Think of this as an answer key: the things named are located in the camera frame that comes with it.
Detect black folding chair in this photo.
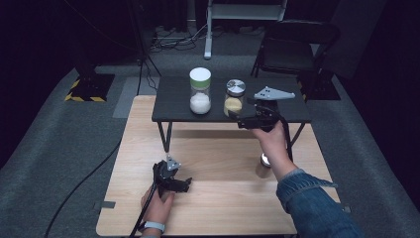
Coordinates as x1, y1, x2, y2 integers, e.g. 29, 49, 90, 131
250, 19, 342, 80

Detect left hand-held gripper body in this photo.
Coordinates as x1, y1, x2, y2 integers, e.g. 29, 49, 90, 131
152, 154, 183, 200

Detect person's left hand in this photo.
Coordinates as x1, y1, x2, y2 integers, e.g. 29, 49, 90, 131
140, 189, 176, 228

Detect white metal stand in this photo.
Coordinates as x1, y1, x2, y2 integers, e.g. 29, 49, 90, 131
203, 0, 289, 60

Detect person's right hand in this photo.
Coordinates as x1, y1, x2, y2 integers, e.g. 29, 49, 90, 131
250, 120, 300, 181

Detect black shelf with metal legs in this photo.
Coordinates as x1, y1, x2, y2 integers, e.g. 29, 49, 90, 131
151, 76, 313, 156

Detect hand-held gripper cable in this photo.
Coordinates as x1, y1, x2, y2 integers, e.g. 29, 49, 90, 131
129, 182, 158, 238
271, 107, 295, 163

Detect bundle of floor cables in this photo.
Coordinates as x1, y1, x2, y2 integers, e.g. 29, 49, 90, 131
149, 23, 212, 53

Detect black floor cable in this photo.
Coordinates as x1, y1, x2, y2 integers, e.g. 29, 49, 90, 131
43, 140, 123, 238

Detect white-lidded jar of white powder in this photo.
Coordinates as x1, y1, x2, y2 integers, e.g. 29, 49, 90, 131
188, 66, 213, 116

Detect right hand-held gripper cable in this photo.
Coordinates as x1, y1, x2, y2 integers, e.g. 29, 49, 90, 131
271, 107, 295, 163

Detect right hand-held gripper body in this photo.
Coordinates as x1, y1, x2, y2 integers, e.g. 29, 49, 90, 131
237, 85, 296, 133

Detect light wristband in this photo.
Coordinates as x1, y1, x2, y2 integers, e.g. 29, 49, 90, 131
138, 220, 166, 234

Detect black tripod stand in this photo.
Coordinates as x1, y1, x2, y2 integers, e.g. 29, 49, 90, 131
127, 0, 163, 97

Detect grey panel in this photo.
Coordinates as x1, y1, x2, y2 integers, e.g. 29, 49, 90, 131
323, 0, 388, 80

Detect metal-lidded jar of yellow powder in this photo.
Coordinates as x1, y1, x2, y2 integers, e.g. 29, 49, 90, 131
223, 78, 248, 118

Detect black base with hazard tape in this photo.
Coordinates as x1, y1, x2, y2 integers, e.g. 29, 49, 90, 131
64, 49, 116, 103
296, 69, 342, 102

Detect left hand-held gripper cable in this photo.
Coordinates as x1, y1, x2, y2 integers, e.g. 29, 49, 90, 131
129, 182, 158, 238

